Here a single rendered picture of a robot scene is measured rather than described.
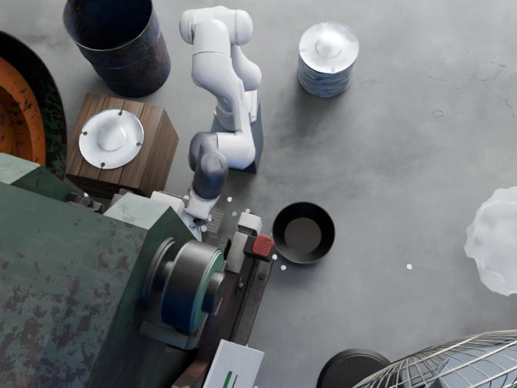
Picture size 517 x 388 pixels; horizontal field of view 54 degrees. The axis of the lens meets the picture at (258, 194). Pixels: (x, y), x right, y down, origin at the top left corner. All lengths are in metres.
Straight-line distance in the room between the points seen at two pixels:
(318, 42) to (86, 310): 1.94
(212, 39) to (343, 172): 1.31
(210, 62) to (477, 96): 1.78
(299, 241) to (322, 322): 0.39
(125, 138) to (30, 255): 1.38
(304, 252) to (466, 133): 1.03
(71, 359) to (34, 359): 0.07
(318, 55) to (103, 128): 1.08
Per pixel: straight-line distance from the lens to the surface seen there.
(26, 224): 1.05
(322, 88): 2.65
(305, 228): 2.47
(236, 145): 1.39
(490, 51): 3.06
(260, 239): 1.68
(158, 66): 2.70
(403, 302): 2.48
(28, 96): 1.48
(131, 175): 2.28
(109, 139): 2.37
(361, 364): 2.39
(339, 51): 2.58
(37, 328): 1.01
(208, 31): 1.46
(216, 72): 1.43
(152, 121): 2.35
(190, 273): 1.01
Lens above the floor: 2.40
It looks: 72 degrees down
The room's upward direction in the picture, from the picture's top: 9 degrees counter-clockwise
